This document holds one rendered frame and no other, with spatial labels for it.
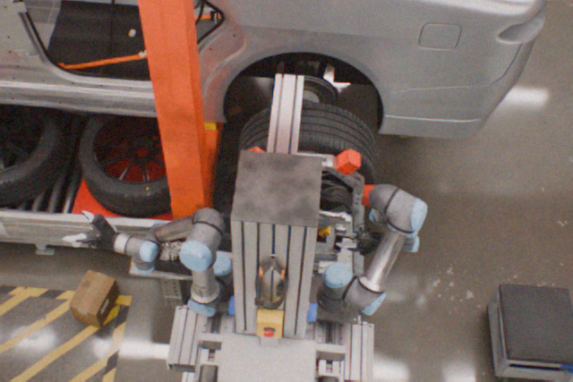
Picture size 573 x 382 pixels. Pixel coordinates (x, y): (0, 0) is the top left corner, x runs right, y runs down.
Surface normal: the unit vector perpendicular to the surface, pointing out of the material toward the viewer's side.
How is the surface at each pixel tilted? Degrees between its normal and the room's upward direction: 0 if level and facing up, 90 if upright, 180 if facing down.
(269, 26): 90
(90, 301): 0
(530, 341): 0
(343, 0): 78
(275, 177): 0
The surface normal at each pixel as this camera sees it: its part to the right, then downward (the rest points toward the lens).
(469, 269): 0.02, -0.57
